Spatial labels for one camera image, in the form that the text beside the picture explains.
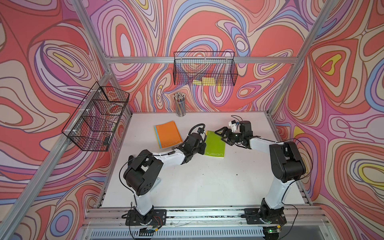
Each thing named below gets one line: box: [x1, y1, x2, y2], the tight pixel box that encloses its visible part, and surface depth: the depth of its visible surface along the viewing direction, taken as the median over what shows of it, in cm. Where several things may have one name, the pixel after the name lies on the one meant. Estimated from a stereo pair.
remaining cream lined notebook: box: [153, 120, 183, 149], surface depth 107 cm
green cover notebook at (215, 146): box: [204, 130, 226, 159], surface depth 98 cm
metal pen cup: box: [173, 92, 187, 117], surface depth 111 cm
